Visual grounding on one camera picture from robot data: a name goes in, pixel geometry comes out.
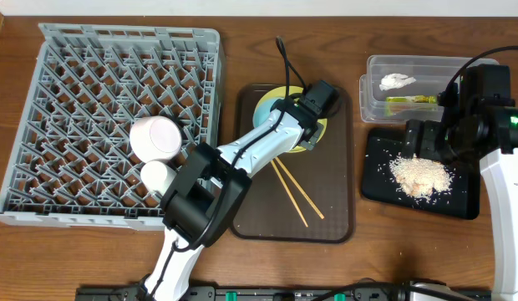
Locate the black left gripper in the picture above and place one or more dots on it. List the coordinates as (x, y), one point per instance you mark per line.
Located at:
(315, 136)

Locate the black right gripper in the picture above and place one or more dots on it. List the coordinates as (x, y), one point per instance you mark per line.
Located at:
(429, 130)

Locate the wooden chopstick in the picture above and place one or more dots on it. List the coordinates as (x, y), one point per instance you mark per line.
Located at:
(289, 194)
(279, 163)

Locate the rice and nut scraps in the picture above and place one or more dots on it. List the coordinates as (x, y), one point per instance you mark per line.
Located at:
(421, 178)

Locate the green snack wrapper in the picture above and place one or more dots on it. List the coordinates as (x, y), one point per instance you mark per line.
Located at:
(400, 104)

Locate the light blue bowl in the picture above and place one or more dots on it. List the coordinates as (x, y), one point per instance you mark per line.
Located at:
(262, 111)

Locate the white tissue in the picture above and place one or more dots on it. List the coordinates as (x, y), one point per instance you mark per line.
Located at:
(395, 81)

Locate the white cup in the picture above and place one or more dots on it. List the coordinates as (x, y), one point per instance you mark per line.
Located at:
(157, 176)

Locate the pink bowl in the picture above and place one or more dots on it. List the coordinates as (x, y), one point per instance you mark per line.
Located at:
(155, 138)

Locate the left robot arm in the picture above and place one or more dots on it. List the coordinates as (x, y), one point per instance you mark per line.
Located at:
(208, 190)

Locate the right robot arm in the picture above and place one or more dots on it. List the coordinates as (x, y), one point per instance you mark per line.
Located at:
(500, 174)

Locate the grey dishwasher rack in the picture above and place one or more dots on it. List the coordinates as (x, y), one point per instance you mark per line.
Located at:
(71, 162)

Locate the black tray bin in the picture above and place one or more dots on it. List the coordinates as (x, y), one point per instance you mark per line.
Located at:
(378, 183)

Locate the dark brown serving tray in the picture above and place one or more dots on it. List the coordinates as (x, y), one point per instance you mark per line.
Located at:
(325, 173)

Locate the clear plastic bin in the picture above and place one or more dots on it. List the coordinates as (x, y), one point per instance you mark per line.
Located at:
(432, 74)

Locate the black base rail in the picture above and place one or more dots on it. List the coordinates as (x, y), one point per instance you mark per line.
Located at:
(205, 293)

